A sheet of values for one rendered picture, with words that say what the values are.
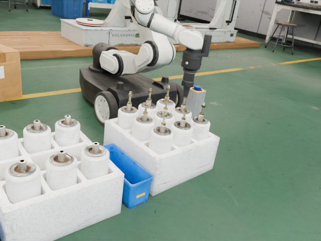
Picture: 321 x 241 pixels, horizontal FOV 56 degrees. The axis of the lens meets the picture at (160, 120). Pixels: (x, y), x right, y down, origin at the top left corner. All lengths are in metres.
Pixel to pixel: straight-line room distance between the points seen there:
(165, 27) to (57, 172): 0.74
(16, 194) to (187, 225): 0.60
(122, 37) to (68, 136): 2.44
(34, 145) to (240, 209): 0.85
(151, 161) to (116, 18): 2.64
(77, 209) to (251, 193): 0.78
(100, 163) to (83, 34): 2.38
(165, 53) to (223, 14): 3.33
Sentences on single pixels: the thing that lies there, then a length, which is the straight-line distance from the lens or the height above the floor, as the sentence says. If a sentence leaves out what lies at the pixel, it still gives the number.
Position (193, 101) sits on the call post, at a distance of 1.59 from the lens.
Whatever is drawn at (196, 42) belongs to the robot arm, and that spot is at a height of 0.59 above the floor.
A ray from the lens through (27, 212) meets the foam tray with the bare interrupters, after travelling 0.98.
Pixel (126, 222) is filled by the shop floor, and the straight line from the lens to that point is 1.16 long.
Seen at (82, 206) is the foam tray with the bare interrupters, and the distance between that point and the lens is 1.06.
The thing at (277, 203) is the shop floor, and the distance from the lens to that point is 1.45.
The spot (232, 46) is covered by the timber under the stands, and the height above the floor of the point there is 0.04.
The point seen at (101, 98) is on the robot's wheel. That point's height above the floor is 0.15.
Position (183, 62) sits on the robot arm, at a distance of 1.36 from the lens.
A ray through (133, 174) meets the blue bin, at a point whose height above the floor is 0.06.
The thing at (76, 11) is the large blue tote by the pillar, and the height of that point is 0.12.
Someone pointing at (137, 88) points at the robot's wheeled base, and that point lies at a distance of 1.87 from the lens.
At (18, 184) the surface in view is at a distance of 0.96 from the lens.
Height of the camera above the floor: 0.80
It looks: 25 degrees down
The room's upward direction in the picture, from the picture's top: 8 degrees clockwise
